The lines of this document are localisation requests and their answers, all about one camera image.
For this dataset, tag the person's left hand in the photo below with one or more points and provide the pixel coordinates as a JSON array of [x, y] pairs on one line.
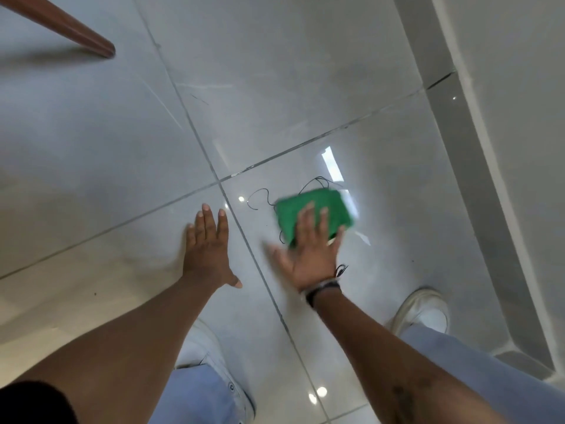
[[206, 260]]

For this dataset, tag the person's right hand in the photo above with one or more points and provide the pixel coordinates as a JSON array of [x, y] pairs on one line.
[[313, 260]]

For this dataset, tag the person's right middle finger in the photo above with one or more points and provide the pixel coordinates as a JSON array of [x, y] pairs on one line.
[[322, 225]]

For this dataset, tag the person's left middle finger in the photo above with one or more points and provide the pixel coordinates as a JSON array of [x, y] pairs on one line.
[[209, 222]]

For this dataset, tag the person's right little finger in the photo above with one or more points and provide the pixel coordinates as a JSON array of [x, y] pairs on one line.
[[339, 240]]

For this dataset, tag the person's left thumb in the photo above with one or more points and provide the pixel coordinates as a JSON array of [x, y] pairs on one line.
[[233, 280]]

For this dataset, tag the person's right thumb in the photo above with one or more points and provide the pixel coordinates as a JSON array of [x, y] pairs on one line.
[[278, 256]]

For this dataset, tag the person's left little finger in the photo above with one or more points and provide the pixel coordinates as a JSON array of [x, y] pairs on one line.
[[190, 237]]

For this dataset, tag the green cleaning cloth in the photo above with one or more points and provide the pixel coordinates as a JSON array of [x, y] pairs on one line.
[[293, 211]]

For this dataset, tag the person's left forearm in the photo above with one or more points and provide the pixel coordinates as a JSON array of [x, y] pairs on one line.
[[132, 344]]

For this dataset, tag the person's right forearm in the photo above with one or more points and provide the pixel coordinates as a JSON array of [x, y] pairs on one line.
[[388, 362]]

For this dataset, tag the black and white wristbands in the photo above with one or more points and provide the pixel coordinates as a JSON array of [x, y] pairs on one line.
[[321, 290]]

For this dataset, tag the thin black thread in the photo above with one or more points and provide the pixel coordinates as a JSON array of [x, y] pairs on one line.
[[264, 194]]

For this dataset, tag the white left shoe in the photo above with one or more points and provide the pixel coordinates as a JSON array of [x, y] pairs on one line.
[[207, 344]]

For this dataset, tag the white shoe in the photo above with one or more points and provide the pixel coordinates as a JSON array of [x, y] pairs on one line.
[[423, 311], [207, 344]]

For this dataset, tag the white right shoe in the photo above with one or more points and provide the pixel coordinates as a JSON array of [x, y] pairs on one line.
[[423, 311]]

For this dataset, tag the light blue jeans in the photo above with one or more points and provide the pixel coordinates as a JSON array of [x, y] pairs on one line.
[[485, 379]]

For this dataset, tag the black shirt sleeve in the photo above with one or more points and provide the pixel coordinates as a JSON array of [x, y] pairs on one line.
[[31, 404]]

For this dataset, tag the brown wooden furniture leg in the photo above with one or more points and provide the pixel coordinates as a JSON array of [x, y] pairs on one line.
[[57, 22]]

